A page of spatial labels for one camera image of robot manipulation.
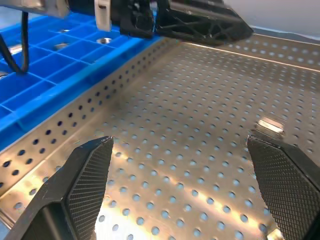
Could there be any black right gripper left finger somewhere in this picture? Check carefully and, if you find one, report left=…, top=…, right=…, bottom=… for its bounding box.
left=4, top=135, right=115, bottom=240

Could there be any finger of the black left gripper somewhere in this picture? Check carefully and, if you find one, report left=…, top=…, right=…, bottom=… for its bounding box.
left=158, top=0, right=229, bottom=11
left=155, top=6, right=255, bottom=47

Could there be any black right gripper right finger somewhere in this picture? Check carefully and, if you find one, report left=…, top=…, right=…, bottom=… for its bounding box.
left=245, top=135, right=320, bottom=240

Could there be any perforated steel tray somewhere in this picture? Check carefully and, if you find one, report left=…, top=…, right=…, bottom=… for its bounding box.
left=0, top=31, right=320, bottom=240

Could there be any blue plastic compartment tray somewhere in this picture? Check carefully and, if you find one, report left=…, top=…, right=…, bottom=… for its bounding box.
left=0, top=11, right=164, bottom=154

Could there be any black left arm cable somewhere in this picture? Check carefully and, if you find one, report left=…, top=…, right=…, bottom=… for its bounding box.
left=0, top=11, right=30, bottom=75

